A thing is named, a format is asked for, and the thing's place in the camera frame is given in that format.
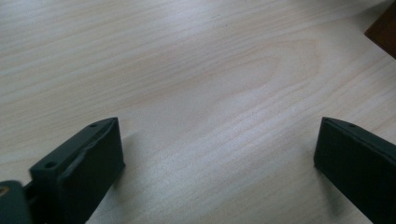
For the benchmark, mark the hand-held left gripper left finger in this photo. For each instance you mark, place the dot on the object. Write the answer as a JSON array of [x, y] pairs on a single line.
[[81, 168]]

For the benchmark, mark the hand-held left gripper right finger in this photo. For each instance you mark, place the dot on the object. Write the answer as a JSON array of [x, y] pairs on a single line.
[[358, 165]]

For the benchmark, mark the dark brown object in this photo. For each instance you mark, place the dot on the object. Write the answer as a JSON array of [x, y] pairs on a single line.
[[384, 32]]

